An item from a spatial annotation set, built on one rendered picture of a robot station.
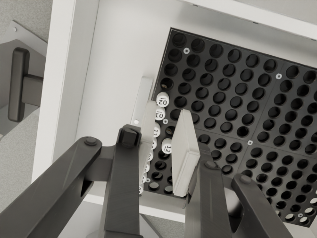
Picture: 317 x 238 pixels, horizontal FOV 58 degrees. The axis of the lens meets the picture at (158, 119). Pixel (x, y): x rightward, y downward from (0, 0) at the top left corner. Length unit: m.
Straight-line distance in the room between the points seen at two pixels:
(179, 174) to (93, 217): 1.38
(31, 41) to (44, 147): 1.00
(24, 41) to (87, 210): 0.82
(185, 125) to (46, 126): 0.14
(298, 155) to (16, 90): 0.29
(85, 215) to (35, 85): 1.28
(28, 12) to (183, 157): 1.15
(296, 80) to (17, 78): 0.26
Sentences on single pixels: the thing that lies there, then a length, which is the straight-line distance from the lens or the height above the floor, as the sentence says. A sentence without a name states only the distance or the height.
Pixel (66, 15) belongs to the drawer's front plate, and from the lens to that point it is 0.25.
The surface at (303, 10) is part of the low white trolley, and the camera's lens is 0.45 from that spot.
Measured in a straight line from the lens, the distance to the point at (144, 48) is 0.34.
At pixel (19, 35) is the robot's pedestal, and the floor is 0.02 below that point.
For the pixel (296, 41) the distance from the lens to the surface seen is 0.37.
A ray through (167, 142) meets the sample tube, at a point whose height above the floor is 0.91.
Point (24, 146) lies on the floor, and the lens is 1.46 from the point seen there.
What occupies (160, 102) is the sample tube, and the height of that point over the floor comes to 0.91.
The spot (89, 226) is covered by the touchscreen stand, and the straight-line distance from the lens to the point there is 1.58.
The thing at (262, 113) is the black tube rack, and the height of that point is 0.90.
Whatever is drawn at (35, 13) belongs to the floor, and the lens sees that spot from 1.27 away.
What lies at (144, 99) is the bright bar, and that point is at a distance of 0.34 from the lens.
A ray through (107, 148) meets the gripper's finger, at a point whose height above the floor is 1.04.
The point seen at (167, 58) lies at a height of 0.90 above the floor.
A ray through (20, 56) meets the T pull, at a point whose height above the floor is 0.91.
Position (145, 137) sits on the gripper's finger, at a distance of 0.16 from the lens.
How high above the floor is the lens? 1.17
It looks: 68 degrees down
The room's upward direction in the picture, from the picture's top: 179 degrees counter-clockwise
